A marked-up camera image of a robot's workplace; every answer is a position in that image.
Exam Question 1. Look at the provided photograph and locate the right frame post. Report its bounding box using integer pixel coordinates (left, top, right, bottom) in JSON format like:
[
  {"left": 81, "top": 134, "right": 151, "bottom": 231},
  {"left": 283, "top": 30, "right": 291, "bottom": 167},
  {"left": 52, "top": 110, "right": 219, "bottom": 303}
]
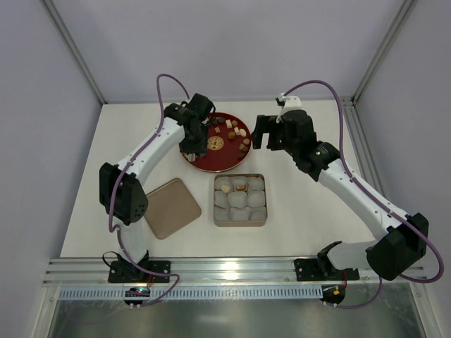
[{"left": 350, "top": 0, "right": 420, "bottom": 105}]

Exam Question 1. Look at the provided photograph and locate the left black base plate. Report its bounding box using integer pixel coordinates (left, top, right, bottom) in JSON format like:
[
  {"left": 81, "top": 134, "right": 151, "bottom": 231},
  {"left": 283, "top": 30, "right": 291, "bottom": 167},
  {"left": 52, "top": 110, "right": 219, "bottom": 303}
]
[{"left": 108, "top": 258, "right": 171, "bottom": 284}]

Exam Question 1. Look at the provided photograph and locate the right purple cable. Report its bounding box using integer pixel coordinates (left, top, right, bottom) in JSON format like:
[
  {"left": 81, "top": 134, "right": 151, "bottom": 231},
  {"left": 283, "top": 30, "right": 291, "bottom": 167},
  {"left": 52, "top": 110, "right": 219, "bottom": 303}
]
[{"left": 283, "top": 80, "right": 445, "bottom": 310}]

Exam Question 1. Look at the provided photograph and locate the left frame post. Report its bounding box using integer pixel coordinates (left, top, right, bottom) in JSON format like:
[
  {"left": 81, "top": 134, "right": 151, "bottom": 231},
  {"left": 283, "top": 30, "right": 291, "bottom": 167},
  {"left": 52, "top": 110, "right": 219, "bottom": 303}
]
[{"left": 40, "top": 0, "right": 107, "bottom": 106}]

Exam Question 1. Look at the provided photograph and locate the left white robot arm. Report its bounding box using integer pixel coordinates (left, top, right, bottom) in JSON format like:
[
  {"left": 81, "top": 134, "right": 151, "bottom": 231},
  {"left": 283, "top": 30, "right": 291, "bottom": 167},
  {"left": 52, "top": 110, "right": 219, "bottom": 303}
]
[{"left": 99, "top": 93, "right": 216, "bottom": 265}]

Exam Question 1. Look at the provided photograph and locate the slotted cable duct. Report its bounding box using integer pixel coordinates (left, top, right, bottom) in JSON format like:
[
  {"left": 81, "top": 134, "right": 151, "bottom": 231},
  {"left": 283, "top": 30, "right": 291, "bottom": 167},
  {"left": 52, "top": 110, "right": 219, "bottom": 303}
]
[{"left": 58, "top": 284, "right": 323, "bottom": 301}]

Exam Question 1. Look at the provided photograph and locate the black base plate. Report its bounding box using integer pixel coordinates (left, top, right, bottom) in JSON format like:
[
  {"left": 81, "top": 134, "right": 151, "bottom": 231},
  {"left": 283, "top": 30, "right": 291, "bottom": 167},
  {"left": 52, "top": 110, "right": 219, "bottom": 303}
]
[
  {"left": 108, "top": 258, "right": 171, "bottom": 284},
  {"left": 294, "top": 258, "right": 360, "bottom": 282}
]

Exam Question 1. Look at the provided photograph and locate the aluminium rail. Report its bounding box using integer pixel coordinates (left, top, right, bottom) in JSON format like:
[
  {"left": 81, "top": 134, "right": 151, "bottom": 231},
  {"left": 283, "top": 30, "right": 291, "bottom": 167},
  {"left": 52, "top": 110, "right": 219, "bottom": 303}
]
[{"left": 42, "top": 256, "right": 427, "bottom": 287}]

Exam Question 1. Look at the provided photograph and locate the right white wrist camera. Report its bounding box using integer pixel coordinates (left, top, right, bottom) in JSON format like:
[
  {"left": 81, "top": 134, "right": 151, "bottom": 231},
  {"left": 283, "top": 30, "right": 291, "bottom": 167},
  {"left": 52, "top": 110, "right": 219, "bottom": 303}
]
[{"left": 276, "top": 94, "right": 302, "bottom": 123}]

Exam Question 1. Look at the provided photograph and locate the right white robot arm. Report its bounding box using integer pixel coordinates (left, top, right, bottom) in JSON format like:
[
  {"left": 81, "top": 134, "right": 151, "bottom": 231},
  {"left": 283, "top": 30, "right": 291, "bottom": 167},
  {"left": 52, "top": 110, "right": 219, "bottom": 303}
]
[{"left": 252, "top": 109, "right": 428, "bottom": 280}]

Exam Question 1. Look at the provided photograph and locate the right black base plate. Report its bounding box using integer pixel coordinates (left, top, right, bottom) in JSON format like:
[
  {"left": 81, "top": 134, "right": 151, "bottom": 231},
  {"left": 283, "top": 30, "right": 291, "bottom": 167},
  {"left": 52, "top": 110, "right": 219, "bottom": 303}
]
[{"left": 294, "top": 258, "right": 360, "bottom": 282}]

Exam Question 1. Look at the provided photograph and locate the frame post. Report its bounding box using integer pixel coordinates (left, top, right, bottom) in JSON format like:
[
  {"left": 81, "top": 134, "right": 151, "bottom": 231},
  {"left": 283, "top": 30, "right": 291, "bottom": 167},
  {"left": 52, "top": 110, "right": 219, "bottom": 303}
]
[
  {"left": 350, "top": 0, "right": 420, "bottom": 105},
  {"left": 40, "top": 0, "right": 107, "bottom": 106}
]

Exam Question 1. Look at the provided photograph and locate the gold square tin lid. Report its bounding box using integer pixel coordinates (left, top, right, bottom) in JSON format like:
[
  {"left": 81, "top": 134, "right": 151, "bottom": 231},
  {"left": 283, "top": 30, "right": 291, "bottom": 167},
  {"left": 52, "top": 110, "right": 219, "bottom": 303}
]
[{"left": 144, "top": 178, "right": 202, "bottom": 240}]

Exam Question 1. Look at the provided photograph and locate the red round tray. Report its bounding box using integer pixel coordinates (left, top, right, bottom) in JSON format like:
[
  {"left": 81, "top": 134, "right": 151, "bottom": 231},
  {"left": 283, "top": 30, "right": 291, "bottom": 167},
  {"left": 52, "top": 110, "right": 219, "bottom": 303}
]
[{"left": 183, "top": 112, "right": 252, "bottom": 173}]

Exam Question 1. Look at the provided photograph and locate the gold square tin box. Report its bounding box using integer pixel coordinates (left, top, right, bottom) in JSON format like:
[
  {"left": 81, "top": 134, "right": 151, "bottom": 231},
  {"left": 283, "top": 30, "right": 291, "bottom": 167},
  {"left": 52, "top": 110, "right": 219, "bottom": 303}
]
[{"left": 213, "top": 173, "right": 268, "bottom": 227}]

